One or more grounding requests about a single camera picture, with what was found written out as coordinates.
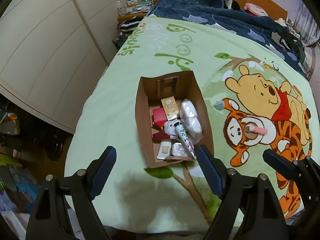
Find white cream tube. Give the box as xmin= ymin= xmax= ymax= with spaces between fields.
xmin=157 ymin=140 xmax=171 ymax=160

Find clear cotton pad bag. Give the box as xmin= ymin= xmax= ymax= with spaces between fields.
xmin=180 ymin=99 xmax=203 ymax=145

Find grey hand cream tube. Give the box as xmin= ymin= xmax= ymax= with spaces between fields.
xmin=174 ymin=121 xmax=196 ymax=159

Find red cube box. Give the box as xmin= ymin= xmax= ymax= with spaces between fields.
xmin=152 ymin=107 xmax=167 ymax=128

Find yellow small carton box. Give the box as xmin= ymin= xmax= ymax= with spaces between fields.
xmin=161 ymin=96 xmax=180 ymax=121

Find white cotton glove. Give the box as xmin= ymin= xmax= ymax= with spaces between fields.
xmin=164 ymin=119 xmax=180 ymax=140

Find pink hair comb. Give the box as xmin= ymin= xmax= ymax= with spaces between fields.
xmin=246 ymin=124 xmax=268 ymax=135

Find green Winnie Pooh blanket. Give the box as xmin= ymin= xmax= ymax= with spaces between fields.
xmin=65 ymin=17 xmax=319 ymax=233

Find small blue-grey block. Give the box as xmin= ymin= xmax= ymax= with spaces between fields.
xmin=214 ymin=100 xmax=225 ymax=111

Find brown cardboard box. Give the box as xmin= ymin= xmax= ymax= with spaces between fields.
xmin=135 ymin=70 xmax=214 ymax=168

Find navy patterned duvet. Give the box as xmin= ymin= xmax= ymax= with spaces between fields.
xmin=147 ymin=0 xmax=306 ymax=77

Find cream wardrobe doors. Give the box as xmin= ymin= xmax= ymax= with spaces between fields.
xmin=1 ymin=0 xmax=124 ymax=133

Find black white knitted cloth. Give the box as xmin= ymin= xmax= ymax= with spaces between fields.
xmin=118 ymin=17 xmax=143 ymax=33

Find pink plush toy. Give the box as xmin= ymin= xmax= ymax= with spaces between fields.
xmin=244 ymin=3 xmax=268 ymax=17

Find wooden bedside table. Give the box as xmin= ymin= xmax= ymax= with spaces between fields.
xmin=118 ymin=12 xmax=147 ymax=24

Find black white plush toy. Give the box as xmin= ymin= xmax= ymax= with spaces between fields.
xmin=224 ymin=0 xmax=240 ymax=11

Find clear plastic bottle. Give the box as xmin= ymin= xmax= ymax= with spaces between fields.
xmin=117 ymin=1 xmax=125 ymax=16

